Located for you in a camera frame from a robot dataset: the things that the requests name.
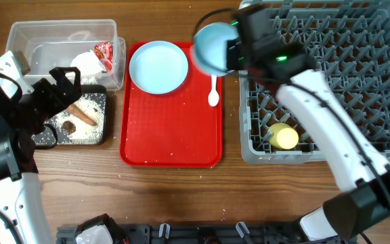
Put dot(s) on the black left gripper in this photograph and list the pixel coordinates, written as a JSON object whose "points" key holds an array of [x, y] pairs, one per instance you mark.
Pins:
{"points": [[44, 87]]}

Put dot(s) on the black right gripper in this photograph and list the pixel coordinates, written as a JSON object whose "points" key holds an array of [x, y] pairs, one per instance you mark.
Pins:
{"points": [[231, 48]]}

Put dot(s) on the light blue rice bowl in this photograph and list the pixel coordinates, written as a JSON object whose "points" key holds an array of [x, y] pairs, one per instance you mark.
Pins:
{"points": [[210, 48]]}

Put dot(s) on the white plastic spoon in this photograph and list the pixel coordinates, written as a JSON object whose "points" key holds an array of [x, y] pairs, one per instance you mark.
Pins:
{"points": [[213, 97]]}

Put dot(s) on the brown food lump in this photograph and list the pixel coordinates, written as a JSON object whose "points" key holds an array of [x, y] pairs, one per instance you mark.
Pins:
{"points": [[68, 127]]}

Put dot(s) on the brown carrot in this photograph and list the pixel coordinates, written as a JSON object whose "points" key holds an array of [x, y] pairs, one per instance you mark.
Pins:
{"points": [[77, 112]]}

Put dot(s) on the white rice pile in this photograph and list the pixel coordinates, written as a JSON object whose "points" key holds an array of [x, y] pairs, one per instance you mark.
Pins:
{"points": [[86, 112]]}

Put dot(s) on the light blue plate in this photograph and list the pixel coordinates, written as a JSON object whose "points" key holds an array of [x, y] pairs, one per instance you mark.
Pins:
{"points": [[158, 67]]}

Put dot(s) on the yellow plastic cup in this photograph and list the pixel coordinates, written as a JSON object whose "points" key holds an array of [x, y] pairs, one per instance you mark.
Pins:
{"points": [[283, 136]]}

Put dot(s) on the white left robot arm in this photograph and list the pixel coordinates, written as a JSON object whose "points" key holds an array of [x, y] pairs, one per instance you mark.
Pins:
{"points": [[22, 217]]}

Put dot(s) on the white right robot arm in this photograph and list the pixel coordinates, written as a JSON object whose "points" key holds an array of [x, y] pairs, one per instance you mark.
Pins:
{"points": [[360, 171]]}

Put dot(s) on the black food waste tray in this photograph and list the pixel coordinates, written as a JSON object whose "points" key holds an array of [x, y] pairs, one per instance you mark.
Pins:
{"points": [[90, 135]]}

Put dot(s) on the clear plastic waste bin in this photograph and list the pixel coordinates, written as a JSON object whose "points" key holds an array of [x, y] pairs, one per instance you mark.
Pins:
{"points": [[55, 43]]}

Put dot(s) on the grey dishwasher rack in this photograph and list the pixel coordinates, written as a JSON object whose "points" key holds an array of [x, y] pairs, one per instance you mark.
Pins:
{"points": [[350, 41]]}

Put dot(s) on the crumpled white tissue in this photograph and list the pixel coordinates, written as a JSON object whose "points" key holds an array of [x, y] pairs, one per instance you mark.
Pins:
{"points": [[88, 64]]}

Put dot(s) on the red serving tray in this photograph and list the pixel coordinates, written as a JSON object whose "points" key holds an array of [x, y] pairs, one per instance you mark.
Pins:
{"points": [[179, 129]]}

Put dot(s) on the red snack wrapper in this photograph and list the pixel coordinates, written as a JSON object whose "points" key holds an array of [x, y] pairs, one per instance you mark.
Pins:
{"points": [[104, 52]]}

